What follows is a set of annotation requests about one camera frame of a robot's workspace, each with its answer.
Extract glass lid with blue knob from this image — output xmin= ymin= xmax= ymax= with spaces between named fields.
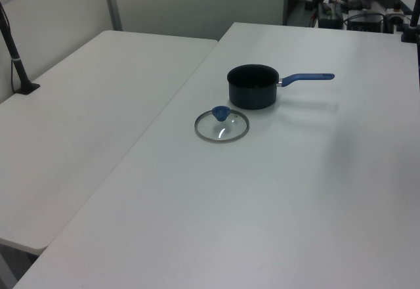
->
xmin=194 ymin=105 xmax=251 ymax=144

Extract black clamped pole, white tie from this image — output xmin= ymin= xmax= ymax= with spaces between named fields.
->
xmin=0 ymin=1 xmax=41 ymax=96

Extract black and orange device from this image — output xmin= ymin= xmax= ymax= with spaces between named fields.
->
xmin=384 ymin=2 xmax=411 ymax=34

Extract dark saucepan with blue handle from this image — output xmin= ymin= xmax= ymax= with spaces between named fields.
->
xmin=226 ymin=64 xmax=335 ymax=111

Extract grey partition frame post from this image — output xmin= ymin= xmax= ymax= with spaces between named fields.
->
xmin=101 ymin=0 xmax=123 ymax=32

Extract black box device with cables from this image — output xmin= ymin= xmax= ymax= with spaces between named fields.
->
xmin=346 ymin=12 xmax=385 ymax=33

